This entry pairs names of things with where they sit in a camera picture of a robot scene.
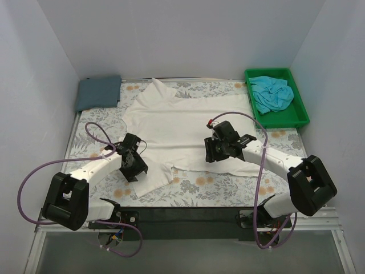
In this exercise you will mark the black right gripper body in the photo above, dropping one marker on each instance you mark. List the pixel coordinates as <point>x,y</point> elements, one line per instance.
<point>215,149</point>

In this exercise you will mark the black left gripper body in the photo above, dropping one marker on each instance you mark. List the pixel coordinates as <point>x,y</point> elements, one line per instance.
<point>134,167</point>

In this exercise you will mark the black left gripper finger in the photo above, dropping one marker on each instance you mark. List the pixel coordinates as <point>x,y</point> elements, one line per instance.
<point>139,165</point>
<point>130,175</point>

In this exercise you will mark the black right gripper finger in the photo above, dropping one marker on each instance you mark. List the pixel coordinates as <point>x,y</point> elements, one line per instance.
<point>219,156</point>
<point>210,150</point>

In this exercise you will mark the white t shirt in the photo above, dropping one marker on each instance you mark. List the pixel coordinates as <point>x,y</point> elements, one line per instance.
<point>175,128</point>

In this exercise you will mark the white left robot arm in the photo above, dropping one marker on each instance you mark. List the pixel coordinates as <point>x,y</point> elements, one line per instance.
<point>68,201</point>

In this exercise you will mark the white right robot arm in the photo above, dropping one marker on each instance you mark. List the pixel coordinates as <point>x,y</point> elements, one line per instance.
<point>310,185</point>

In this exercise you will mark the floral table cloth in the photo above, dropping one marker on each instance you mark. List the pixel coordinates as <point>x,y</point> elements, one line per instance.
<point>200,189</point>

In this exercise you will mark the green plastic bin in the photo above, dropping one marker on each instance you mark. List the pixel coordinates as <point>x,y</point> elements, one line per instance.
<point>294,116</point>

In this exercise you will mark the light blue t shirt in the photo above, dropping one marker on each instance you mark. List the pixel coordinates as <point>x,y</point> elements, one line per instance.
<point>271,94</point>

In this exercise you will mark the folded dark teal t shirt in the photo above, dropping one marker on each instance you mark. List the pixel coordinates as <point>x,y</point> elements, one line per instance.
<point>101,92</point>

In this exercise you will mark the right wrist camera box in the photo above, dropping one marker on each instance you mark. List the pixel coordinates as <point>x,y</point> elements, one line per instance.
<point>211,124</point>

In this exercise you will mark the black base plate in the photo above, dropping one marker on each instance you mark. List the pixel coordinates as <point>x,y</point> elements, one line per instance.
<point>188,222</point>

